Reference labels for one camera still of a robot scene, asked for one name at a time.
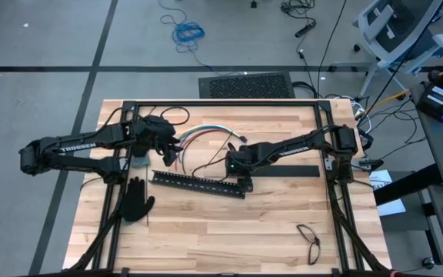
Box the black aluminium table frame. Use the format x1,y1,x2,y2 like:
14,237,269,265
62,98,399,277

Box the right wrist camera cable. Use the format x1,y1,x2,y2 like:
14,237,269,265
192,155,230,182

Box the black clamp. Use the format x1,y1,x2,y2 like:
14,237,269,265
357,156,385,173

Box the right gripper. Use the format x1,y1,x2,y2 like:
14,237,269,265
225,149,255,193

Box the blue cable coil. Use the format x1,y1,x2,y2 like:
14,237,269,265
157,0,207,55

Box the black perforated computer case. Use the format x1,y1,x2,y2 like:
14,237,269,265
197,71,297,100

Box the yellow cable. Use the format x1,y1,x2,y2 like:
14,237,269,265
365,88,413,115

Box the black desk crossbar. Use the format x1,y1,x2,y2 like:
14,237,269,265
373,163,443,207

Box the black slotted cable duct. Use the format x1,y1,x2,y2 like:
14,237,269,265
148,170,248,200

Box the black chair caster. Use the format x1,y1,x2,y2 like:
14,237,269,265
420,255,437,271

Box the black device blue light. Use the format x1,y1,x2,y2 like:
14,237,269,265
415,82,443,124

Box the grey mesh office chair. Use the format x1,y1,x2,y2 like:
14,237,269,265
331,0,443,99

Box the black power strip cable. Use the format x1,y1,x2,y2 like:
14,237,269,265
280,0,318,39

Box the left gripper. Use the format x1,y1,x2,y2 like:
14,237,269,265
142,114,185,168

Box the multicolour wire bundle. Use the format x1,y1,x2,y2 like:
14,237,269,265
173,123,248,174

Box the black floor cable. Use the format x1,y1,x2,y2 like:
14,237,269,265
316,0,348,90

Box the black duct cover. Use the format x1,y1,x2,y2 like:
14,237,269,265
251,165,321,179

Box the black-framed eyeglasses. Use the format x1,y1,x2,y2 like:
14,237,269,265
295,223,321,266

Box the white paper sheet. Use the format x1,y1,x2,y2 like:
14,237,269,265
368,169,407,218

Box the grey metal bracket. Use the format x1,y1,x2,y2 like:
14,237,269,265
322,155,337,173

